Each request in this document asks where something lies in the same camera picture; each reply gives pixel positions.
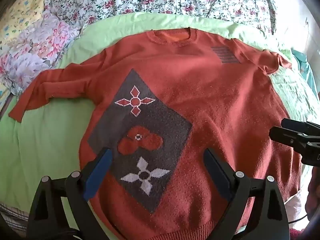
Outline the person's right forearm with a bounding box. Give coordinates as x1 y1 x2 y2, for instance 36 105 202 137
304 164 320 222

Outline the yellow floral pillow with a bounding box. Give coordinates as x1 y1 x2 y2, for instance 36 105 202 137
0 0 45 53

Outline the grey striped cloth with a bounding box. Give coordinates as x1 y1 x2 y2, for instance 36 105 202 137
0 201 29 232

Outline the pink peony print pillow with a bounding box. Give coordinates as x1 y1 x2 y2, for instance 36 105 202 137
0 11 82 97

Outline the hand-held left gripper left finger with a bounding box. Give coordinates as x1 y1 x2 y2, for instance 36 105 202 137
26 148 113 240

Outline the thin black cable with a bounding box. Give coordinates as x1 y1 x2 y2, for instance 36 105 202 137
287 211 309 225

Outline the pale pink cloth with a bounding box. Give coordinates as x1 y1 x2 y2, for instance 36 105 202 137
284 191 309 229

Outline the green bed sheet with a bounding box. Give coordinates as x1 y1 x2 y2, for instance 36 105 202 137
0 12 318 240

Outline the teal cloth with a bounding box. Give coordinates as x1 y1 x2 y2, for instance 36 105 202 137
291 49 317 93

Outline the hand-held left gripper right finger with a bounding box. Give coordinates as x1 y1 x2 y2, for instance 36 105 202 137
203 148 290 240

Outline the red knit sweater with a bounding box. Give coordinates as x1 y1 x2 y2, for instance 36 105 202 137
9 27 302 240

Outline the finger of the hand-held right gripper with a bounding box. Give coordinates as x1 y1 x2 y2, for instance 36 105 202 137
281 118 320 136
269 126 320 153

